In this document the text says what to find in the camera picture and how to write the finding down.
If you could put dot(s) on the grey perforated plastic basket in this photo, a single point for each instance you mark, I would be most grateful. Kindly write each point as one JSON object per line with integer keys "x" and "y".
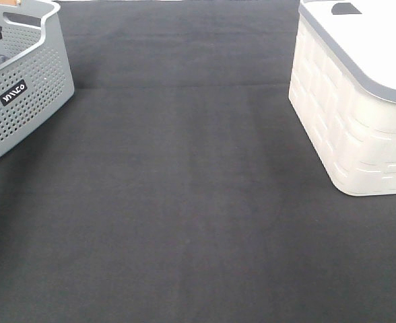
{"x": 36, "y": 79}

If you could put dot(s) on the black table cloth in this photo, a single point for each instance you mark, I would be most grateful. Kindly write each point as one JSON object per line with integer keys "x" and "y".
{"x": 178, "y": 185}

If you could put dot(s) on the white lidded storage box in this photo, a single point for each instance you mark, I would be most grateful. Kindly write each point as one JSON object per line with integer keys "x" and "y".
{"x": 343, "y": 89}

